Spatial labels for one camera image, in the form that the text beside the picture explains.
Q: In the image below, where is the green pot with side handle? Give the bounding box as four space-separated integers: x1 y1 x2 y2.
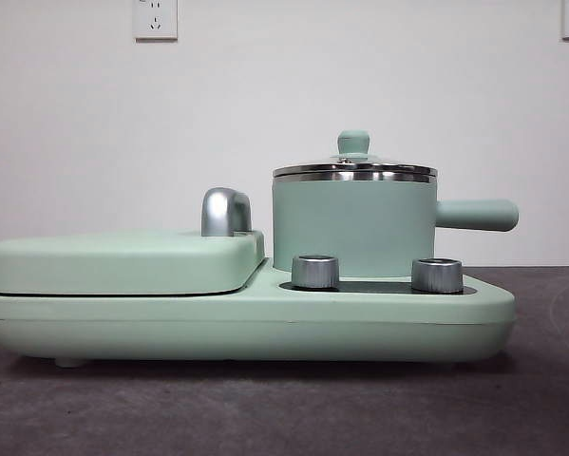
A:
271 171 520 279

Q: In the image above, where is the green breakfast maker base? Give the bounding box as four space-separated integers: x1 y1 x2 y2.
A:
0 258 518 370

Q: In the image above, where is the silver griddle cover handle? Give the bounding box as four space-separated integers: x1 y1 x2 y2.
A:
200 187 254 238

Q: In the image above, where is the glass pot lid green knob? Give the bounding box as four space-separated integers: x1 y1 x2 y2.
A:
272 130 436 184

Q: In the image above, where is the green griddle cover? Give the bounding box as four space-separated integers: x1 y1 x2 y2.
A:
0 229 269 295

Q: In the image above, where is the silver control knob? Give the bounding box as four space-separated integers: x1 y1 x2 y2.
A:
410 257 465 293
291 255 341 290

